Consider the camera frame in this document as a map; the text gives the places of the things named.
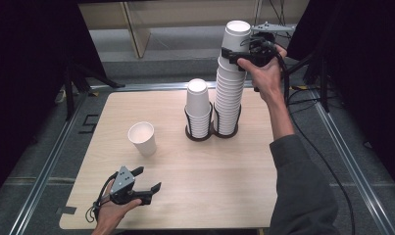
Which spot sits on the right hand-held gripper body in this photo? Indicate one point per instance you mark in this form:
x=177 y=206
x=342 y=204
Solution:
x=263 y=49

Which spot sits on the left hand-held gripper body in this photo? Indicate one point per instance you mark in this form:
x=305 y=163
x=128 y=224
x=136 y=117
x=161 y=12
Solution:
x=123 y=181

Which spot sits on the white paper cup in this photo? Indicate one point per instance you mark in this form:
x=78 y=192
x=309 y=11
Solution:
x=146 y=145
x=234 y=40

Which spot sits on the tall stack of white cups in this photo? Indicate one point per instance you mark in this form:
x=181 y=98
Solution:
x=229 y=98

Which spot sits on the short stack of white cups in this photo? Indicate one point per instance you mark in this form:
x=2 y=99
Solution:
x=197 y=98

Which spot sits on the black cup holder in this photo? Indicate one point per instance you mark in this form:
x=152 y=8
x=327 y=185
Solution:
x=198 y=139
x=225 y=136

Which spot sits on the person's right hand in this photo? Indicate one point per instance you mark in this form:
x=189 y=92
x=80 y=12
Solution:
x=267 y=78

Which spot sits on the person's left hand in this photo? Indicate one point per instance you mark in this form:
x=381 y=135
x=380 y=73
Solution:
x=111 y=215

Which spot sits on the yellow tape piece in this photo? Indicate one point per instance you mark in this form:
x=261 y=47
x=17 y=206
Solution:
x=300 y=87
x=93 y=94

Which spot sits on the light wooden furniture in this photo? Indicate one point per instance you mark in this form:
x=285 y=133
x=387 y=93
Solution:
x=185 y=13

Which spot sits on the grey tape strip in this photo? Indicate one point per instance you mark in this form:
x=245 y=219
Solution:
x=66 y=210

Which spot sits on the black metal stand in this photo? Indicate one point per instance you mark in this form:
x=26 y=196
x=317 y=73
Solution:
x=68 y=94
x=323 y=88

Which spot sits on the black tape floor mark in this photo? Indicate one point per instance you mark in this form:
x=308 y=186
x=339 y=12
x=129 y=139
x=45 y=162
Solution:
x=91 y=116

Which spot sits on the black curtain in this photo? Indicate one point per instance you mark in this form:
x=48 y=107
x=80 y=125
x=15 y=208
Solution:
x=365 y=65
x=22 y=81

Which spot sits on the aluminium floor rail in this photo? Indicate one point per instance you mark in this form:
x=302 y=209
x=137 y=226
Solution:
x=358 y=176
x=44 y=176

